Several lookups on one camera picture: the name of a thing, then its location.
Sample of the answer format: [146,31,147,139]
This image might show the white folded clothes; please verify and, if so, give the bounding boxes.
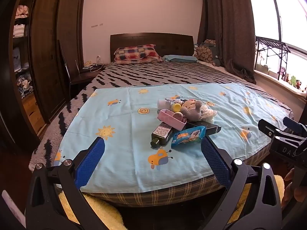
[13,24,27,37]

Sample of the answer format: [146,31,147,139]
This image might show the blue folded clothes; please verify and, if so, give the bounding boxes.
[12,47,29,72]

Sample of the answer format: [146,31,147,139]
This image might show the dark chair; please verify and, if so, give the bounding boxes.
[59,39,106,99]

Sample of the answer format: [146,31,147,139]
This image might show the mixed clothes pile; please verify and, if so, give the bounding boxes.
[17,74,34,99]

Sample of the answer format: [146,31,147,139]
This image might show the window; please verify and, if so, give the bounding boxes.
[249,0,307,60]

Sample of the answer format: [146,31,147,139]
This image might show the plaid mattress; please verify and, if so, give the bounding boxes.
[55,146,271,208]

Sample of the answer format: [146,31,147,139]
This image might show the blue snack packet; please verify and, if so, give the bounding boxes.
[171,126,207,148]

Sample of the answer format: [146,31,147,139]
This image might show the person's right hand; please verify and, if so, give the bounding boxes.
[281,168,307,209]

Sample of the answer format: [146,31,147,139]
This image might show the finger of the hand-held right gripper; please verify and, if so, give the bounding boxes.
[258,119,305,147]
[283,117,307,137]

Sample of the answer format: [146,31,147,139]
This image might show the black metal rack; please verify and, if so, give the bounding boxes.
[254,36,292,81]

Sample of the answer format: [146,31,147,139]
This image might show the light blue pillow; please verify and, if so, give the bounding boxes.
[163,54,199,64]

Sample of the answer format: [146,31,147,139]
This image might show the grey plush toy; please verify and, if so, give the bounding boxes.
[180,100,204,121]

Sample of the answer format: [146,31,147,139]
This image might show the pink box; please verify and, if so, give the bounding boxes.
[157,109,187,131]

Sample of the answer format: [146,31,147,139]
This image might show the pink clothes pile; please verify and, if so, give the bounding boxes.
[16,5,30,20]

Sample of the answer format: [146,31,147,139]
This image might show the dark wooden wardrobe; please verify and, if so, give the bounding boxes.
[7,0,90,146]

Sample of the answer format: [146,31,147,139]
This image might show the dark green bottle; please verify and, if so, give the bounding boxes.
[150,122,173,148]

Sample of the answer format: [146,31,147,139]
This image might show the plaid pillow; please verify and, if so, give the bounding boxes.
[113,44,163,64]

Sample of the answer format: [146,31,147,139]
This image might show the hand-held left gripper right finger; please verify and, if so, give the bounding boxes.
[199,136,283,230]

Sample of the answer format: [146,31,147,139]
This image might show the brown curtain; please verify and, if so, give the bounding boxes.
[197,0,257,85]

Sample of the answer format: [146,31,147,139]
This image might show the dark wooden headboard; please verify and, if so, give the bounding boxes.
[110,33,194,64]

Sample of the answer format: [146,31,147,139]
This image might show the light blue printed sheet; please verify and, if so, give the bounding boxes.
[54,83,292,193]

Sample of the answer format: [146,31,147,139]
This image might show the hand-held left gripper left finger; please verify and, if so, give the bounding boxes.
[25,136,108,230]

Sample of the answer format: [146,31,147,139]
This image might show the black box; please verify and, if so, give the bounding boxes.
[186,120,221,137]

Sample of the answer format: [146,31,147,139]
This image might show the tangle of charging cables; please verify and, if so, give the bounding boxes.
[83,61,107,73]

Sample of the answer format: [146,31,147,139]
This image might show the brown patterned cushion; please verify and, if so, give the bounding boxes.
[194,39,221,67]

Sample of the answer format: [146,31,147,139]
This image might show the grey black striped blanket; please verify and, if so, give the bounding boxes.
[29,61,293,173]

